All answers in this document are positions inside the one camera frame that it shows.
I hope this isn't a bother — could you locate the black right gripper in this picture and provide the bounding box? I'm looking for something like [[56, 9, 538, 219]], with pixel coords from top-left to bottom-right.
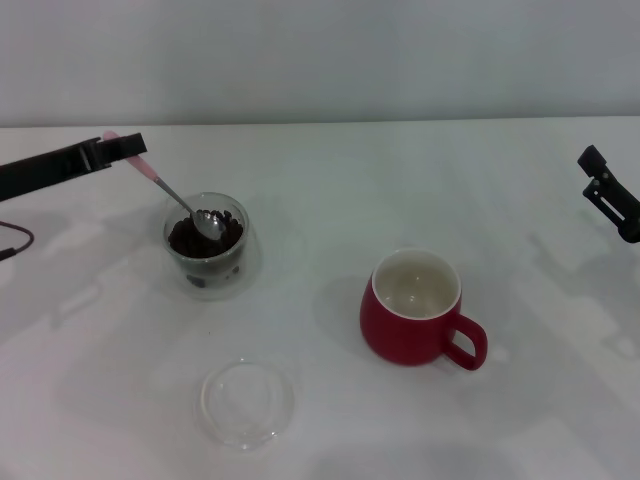
[[577, 144, 640, 245]]

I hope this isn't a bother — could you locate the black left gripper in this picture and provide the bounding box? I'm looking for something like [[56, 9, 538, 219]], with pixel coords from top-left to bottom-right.
[[0, 132, 149, 202]]

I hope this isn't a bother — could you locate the pink-handled steel spoon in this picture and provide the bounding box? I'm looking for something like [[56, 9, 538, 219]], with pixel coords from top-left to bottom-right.
[[102, 130, 229, 242]]

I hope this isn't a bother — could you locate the red mug with white inside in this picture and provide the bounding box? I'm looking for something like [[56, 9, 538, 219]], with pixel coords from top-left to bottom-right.
[[359, 248, 489, 372]]

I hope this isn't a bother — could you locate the pile of dark coffee beans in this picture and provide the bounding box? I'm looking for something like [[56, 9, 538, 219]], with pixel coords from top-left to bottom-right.
[[168, 208, 245, 259]]

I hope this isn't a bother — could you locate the double-walled clear glass cup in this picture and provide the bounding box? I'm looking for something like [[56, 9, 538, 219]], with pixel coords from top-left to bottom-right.
[[162, 192, 262, 301]]

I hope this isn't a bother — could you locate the clear glass saucer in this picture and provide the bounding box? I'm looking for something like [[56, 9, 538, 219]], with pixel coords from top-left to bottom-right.
[[197, 355, 300, 449]]

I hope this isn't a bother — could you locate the dark cable with silver plug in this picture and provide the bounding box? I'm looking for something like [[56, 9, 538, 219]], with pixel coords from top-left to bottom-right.
[[0, 219, 35, 261]]

